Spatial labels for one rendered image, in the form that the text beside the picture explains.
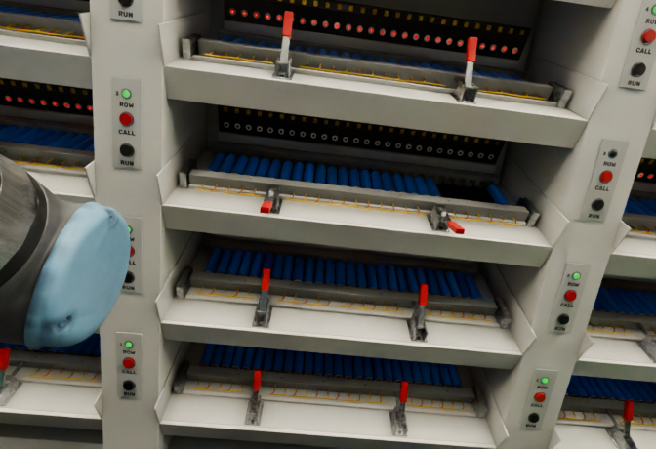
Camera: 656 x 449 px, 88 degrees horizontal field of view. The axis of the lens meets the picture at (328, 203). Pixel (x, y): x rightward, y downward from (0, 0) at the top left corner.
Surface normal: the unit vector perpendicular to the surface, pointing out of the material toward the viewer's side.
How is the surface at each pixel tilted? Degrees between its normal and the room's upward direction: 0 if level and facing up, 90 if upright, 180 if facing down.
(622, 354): 21
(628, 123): 90
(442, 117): 111
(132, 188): 90
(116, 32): 90
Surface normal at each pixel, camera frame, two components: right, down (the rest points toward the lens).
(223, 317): 0.12, -0.82
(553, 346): 0.03, 0.22
